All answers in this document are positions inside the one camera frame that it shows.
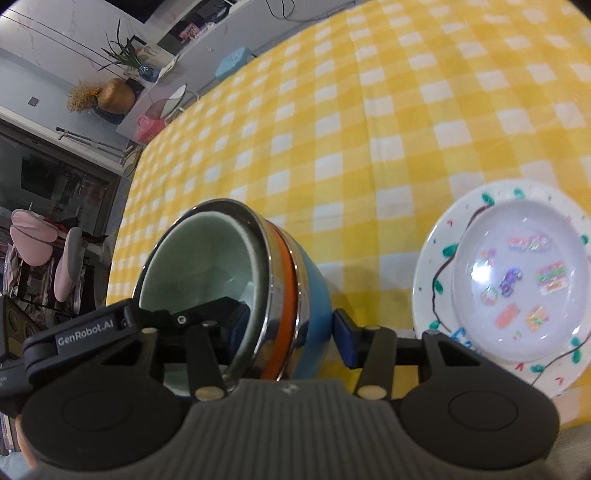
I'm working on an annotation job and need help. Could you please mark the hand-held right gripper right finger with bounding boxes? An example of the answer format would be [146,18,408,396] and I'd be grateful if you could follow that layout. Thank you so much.
[332,308,474,401]

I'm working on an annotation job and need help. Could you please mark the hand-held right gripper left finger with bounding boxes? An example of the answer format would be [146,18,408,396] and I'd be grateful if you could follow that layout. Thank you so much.
[97,302,253,401]

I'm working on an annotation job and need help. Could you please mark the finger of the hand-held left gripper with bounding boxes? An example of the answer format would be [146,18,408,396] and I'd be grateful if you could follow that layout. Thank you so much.
[137,295,243,332]

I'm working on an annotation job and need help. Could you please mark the green ceramic bowl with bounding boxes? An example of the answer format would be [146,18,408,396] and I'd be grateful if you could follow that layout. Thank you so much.
[137,210,260,398]

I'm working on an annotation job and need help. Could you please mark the blue steel bowl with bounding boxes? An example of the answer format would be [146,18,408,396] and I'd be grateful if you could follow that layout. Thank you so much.
[259,222,331,382]

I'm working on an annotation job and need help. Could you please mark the orange steel bowl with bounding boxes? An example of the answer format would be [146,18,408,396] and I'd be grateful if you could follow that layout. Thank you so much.
[131,198,308,383]

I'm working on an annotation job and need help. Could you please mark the large white painted plate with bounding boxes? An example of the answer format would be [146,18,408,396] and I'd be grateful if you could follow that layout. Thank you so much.
[412,180,591,400]

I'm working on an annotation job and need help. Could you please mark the small white sticker plate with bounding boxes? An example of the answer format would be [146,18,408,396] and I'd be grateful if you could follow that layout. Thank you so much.
[451,198,591,363]

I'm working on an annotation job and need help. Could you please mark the yellow checkered tablecloth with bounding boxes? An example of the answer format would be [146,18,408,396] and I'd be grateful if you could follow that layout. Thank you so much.
[108,0,591,430]

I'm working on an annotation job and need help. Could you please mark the gold vase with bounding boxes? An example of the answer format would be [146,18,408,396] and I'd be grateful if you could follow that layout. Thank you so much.
[98,78,136,114]

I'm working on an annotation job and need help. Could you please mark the dried flowers in dark vase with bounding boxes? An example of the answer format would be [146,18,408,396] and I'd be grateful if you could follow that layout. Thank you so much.
[67,80,103,114]

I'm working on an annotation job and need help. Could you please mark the blue plastic stool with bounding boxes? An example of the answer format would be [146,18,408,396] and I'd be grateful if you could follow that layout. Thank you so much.
[215,46,254,80]

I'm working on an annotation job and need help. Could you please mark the green plant in blue vase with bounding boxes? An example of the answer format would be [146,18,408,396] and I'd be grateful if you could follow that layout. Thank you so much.
[97,18,160,81]

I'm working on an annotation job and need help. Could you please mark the mop handle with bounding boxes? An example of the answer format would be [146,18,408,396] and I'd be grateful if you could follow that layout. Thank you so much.
[55,127,130,158]

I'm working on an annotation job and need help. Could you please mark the black cable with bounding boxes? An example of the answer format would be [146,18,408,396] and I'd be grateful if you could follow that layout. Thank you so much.
[265,0,296,21]

